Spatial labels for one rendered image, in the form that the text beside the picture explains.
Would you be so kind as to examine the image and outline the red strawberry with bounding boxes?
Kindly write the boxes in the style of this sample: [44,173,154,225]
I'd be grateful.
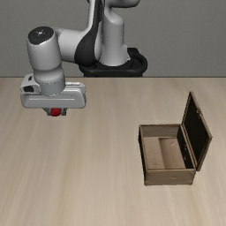
[50,108,62,117]

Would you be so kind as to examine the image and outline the brown wooden box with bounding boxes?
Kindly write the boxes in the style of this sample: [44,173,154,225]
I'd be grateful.
[138,123,197,186]

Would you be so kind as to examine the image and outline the brown wooden box lid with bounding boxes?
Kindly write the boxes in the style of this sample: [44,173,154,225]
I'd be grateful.
[181,91,214,172]

